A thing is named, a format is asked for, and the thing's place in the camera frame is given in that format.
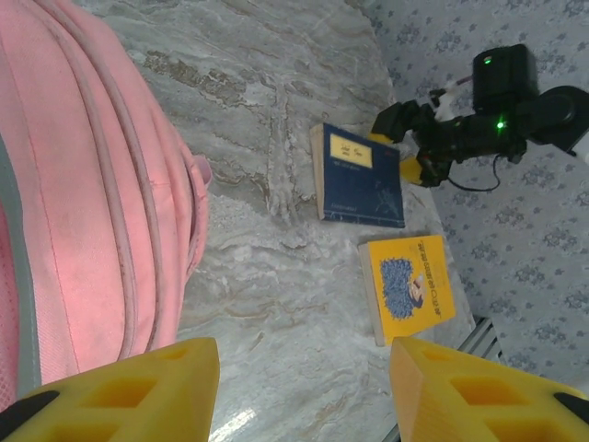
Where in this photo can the yellow picture book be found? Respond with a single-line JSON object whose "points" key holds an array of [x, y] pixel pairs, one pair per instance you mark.
{"points": [[409, 290]]}

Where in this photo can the navy book with yellow label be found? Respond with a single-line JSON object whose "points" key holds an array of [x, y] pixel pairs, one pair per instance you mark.
{"points": [[363, 184]]}

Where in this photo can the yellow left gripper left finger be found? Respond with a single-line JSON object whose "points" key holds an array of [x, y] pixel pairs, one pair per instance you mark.
{"points": [[138, 400]]}

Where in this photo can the pink student backpack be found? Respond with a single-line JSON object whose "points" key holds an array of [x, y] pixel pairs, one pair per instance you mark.
{"points": [[83, 184]]}

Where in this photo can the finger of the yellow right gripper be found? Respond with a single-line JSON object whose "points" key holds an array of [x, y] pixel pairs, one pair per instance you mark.
{"points": [[396, 119], [411, 170]]}

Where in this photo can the aluminium side rail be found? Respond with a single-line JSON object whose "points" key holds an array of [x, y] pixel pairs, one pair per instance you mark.
{"points": [[483, 338]]}

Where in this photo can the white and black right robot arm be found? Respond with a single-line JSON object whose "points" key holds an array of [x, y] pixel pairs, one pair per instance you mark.
{"points": [[583, 149]]}

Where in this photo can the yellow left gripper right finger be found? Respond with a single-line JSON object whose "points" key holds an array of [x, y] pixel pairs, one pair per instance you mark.
{"points": [[460, 405]]}

